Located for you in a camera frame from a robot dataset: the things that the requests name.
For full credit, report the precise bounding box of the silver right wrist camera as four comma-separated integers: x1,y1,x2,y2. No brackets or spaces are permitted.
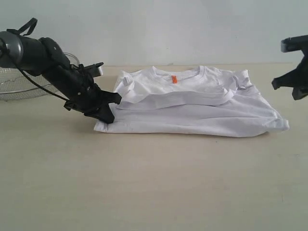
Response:
281,35,308,55

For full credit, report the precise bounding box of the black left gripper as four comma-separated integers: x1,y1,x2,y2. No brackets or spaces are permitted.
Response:
64,79,122,124

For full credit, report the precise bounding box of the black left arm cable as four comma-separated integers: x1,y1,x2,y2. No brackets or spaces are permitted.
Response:
0,18,70,102

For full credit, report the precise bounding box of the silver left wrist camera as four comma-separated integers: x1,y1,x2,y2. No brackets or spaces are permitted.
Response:
77,62,104,82

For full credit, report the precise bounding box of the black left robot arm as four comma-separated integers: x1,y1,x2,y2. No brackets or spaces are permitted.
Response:
0,31,121,124

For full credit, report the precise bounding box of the white t-shirt red logo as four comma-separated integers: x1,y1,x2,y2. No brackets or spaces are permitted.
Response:
94,65,289,137

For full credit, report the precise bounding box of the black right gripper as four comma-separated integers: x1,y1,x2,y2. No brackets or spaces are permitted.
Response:
271,48,308,100

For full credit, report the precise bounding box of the metal wire mesh basket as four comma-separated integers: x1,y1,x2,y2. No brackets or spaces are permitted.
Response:
0,51,80,102

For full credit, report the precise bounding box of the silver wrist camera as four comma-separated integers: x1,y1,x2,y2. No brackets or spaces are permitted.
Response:
281,35,308,55
77,62,104,82

